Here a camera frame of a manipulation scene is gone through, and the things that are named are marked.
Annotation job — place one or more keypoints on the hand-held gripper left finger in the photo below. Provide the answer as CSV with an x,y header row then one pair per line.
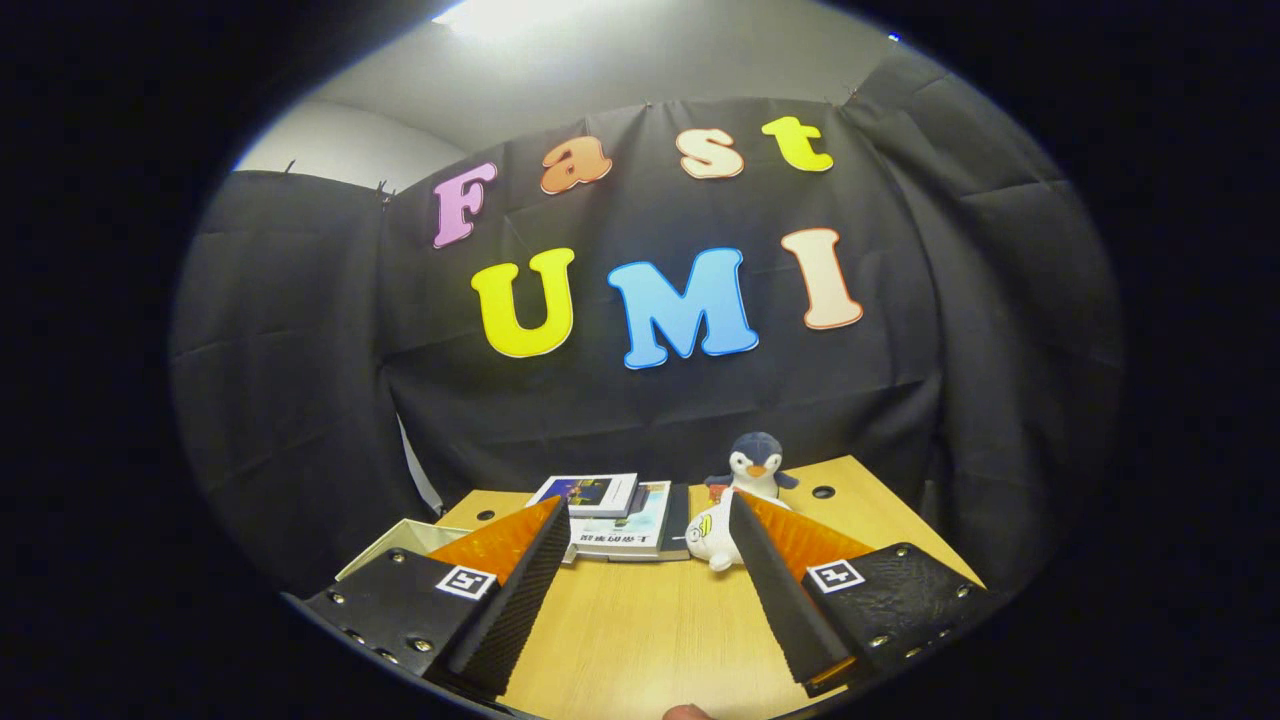
x,y
520,600

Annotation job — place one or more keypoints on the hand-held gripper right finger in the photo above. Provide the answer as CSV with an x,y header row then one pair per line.
x,y
778,600

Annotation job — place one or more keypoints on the green storage box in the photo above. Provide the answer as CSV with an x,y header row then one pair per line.
x,y
400,540

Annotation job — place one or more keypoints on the white seal plush toy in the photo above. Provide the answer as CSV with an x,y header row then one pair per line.
x,y
712,540

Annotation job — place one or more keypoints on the small white book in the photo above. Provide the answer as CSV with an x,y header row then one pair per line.
x,y
590,493

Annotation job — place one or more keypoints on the black cover book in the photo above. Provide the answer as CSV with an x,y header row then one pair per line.
x,y
677,520

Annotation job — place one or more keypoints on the light blue cover book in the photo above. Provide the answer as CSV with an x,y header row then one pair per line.
x,y
630,530

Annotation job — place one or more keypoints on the penguin plush toy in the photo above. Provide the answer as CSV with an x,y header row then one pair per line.
x,y
755,465

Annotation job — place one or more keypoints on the large ceiling light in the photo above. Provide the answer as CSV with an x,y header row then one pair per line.
x,y
500,15

